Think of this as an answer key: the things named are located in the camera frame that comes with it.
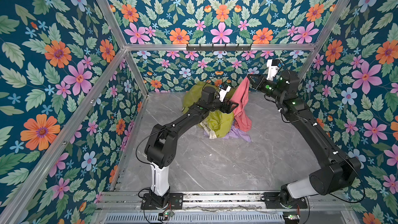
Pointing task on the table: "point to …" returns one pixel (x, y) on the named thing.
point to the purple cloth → (234, 133)
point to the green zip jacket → (222, 123)
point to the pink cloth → (242, 120)
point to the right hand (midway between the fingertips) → (249, 73)
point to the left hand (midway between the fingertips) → (237, 98)
